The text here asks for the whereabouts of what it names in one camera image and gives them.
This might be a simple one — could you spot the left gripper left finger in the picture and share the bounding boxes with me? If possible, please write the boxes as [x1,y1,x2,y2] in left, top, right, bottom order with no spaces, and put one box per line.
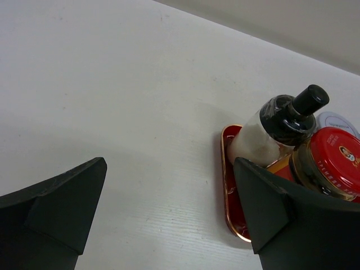
[1,157,107,269]

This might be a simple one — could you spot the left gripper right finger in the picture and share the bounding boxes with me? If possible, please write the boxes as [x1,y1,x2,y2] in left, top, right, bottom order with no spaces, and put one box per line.
[233,158,359,269]

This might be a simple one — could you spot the tall red-lid sauce jar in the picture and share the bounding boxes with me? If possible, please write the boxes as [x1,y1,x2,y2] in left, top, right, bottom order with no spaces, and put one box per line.
[267,127,359,203]

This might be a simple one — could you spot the black-cap white bottle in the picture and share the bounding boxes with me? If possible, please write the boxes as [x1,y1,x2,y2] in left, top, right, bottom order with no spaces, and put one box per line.
[227,84,330,168]

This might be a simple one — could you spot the grey-lid condiment jar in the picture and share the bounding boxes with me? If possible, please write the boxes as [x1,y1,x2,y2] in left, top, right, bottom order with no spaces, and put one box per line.
[316,111,359,139]

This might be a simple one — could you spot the red lacquer tray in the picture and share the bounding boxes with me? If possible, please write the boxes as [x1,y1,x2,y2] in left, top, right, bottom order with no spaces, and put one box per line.
[220,124,251,243]

